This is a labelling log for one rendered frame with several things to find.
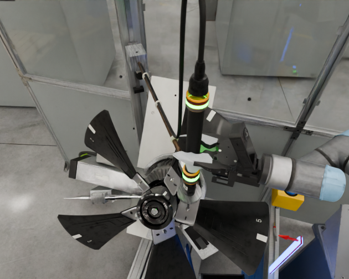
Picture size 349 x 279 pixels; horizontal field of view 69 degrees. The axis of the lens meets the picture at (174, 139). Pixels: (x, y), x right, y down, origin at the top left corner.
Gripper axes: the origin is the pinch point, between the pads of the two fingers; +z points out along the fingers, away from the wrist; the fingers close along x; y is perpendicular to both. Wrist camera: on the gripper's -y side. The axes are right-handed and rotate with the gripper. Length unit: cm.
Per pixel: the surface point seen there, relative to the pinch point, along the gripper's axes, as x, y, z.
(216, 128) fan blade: 15.4, 8.0, -6.6
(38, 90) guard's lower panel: 70, 62, 117
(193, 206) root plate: 1.4, 31.7, -4.4
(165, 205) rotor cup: -3.2, 26.3, 3.5
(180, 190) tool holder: -0.9, 19.6, -0.5
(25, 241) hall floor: -2, 151, 118
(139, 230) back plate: 1, 65, 18
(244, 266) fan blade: -10.7, 36.7, -23.3
